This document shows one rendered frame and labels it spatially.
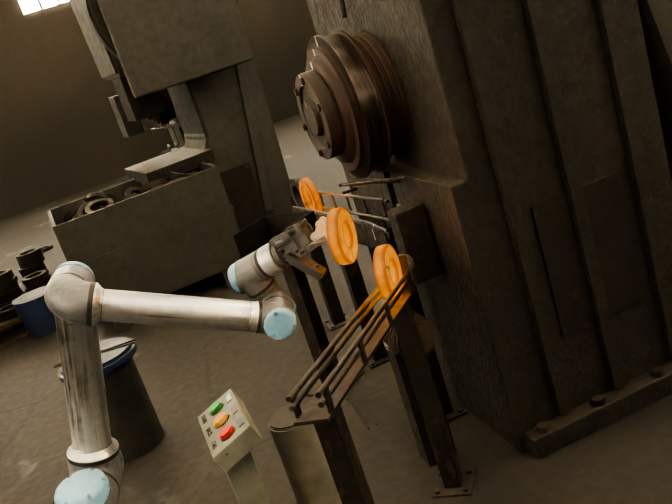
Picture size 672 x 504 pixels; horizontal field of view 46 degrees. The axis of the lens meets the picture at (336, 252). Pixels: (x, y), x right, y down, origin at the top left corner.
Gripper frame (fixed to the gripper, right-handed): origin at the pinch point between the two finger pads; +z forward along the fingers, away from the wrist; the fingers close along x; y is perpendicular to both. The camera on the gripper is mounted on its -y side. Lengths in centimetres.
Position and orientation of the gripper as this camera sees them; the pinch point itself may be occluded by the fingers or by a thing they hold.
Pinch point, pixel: (340, 229)
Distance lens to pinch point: 216.5
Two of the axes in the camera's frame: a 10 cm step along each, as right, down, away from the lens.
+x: 2.7, -3.5, 9.0
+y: -5.4, -8.3, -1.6
